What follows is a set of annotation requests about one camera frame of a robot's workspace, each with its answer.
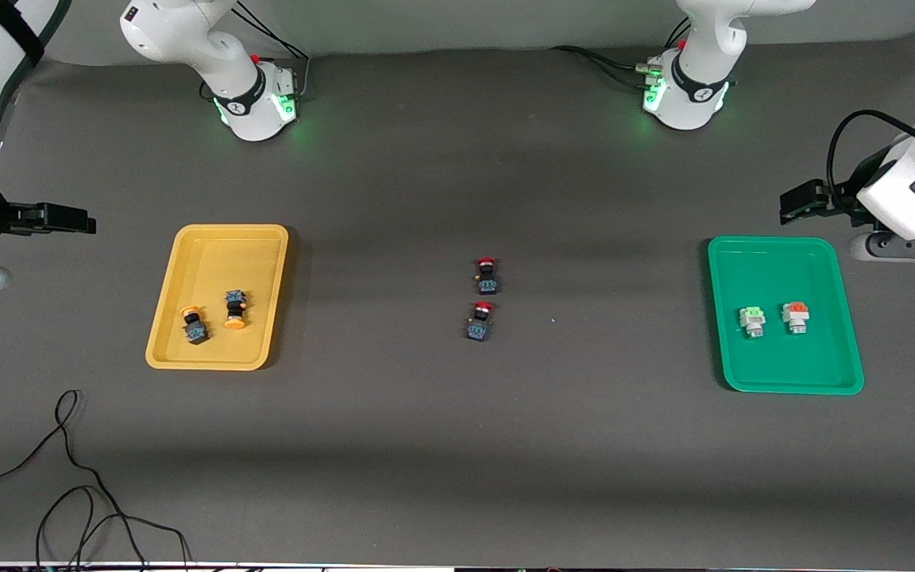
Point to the white pushbutton with orange block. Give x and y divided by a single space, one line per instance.
796 318

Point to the white pushbutton with green block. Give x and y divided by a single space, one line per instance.
753 319

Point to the yellow mushroom pushbutton switch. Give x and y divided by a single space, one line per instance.
197 332
233 303

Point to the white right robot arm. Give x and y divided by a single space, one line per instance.
243 87

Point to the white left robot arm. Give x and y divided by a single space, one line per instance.
692 87

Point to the green plastic tray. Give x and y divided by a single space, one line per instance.
783 270

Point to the yellow plastic tray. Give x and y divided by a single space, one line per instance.
219 262

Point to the red mushroom pushbutton switch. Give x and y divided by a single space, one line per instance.
479 327
487 280

